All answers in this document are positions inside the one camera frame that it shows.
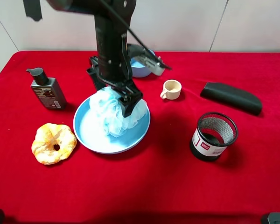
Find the large blue plate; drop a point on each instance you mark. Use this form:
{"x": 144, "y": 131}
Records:
{"x": 88, "y": 136}

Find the black mesh pen holder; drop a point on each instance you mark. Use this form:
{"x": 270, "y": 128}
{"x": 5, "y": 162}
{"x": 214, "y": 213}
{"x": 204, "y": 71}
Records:
{"x": 213, "y": 134}

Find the blue bowl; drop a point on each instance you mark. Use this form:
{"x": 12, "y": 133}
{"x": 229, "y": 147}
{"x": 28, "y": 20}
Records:
{"x": 141, "y": 66}

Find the black textured gripper finger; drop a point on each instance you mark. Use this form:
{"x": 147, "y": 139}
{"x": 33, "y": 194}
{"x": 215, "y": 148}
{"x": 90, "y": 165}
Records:
{"x": 127, "y": 104}
{"x": 98, "y": 84}

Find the light blue bath loofah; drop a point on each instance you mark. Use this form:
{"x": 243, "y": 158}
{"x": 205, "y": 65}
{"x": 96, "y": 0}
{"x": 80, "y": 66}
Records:
{"x": 107, "y": 114}

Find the black glasses case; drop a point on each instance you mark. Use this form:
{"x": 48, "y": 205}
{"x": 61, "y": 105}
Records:
{"x": 232, "y": 96}

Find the red velvet tablecloth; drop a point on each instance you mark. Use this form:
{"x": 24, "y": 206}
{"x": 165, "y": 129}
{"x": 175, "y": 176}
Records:
{"x": 159, "y": 180}

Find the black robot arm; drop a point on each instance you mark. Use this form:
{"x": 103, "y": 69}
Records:
{"x": 112, "y": 65}

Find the black pump lotion bottle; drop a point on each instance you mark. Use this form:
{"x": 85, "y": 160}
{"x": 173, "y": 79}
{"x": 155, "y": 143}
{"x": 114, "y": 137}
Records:
{"x": 47, "y": 90}

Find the black object bottom right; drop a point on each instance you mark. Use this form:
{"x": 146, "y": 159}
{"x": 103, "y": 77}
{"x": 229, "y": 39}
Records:
{"x": 271, "y": 218}

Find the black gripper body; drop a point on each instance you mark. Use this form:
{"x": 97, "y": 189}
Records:
{"x": 121, "y": 85}

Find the small cream cup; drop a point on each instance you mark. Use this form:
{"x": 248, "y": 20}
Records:
{"x": 171, "y": 90}

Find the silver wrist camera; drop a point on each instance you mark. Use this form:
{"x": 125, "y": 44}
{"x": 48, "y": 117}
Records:
{"x": 134, "y": 50}

